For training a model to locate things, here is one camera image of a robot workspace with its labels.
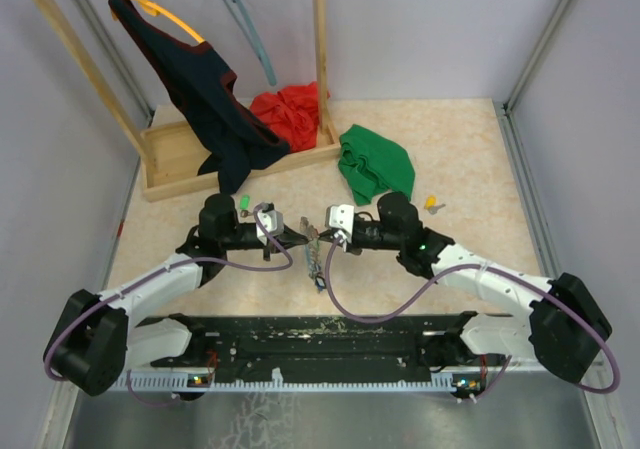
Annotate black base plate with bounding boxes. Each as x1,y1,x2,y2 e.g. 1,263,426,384
151,312,478,384

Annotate red cloth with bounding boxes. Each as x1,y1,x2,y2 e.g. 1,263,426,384
249,81,319,153

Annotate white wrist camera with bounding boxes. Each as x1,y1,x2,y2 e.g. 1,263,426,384
255,203,285,243
325,204,355,235

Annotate wooden clothes rack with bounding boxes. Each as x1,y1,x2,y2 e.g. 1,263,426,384
33,0,340,202

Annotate purple cable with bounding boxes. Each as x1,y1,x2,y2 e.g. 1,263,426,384
43,202,296,408
324,232,621,403

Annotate large keyring with blue handle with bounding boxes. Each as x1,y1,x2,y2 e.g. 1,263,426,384
299,216,326,293

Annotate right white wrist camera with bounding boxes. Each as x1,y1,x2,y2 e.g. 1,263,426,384
325,204,355,235

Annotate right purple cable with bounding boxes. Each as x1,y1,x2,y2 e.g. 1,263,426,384
324,232,621,403

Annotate dark navy garment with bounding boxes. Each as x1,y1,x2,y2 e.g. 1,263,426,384
108,0,290,194

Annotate grey cable duct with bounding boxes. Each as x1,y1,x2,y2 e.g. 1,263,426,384
109,371,481,394

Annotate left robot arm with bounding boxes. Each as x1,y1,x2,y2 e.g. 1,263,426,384
43,193,309,396

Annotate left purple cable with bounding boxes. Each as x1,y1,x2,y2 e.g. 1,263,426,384
43,202,296,408

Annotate grey blue hanger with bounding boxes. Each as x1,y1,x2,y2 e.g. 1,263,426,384
222,0,277,87

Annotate yellow tag key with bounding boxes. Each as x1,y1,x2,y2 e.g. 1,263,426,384
424,195,446,215

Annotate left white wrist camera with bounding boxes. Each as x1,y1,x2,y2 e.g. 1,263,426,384
255,203,285,243

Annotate green tag key left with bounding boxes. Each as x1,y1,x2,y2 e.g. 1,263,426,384
239,195,251,218

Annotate green cloth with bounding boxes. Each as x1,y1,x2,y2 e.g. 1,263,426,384
338,124,415,206

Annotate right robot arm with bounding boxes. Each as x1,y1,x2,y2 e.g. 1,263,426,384
320,192,620,392

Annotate yellow hanger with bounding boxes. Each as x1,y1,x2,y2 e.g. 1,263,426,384
128,0,205,44

